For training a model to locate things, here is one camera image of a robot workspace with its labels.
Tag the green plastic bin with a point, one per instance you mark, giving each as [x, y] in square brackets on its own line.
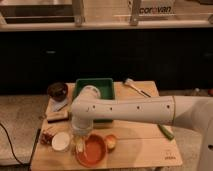
[103, 87]

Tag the dark brown bowl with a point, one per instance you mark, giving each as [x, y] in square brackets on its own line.
[57, 91]

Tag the small brown toy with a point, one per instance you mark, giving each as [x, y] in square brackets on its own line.
[46, 138]

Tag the white round cup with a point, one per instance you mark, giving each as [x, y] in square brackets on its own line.
[61, 142]

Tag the wooden board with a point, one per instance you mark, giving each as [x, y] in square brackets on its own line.
[138, 146]

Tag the red bowl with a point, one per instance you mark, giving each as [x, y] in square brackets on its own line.
[94, 153]

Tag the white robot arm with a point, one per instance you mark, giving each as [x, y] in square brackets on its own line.
[189, 112]

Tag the wooden block sponge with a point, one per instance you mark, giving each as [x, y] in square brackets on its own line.
[57, 116]

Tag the small orange fruit toy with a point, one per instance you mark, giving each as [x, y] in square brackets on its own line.
[111, 141]

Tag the green vegetable toy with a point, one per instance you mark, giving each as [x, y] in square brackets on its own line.
[166, 133]

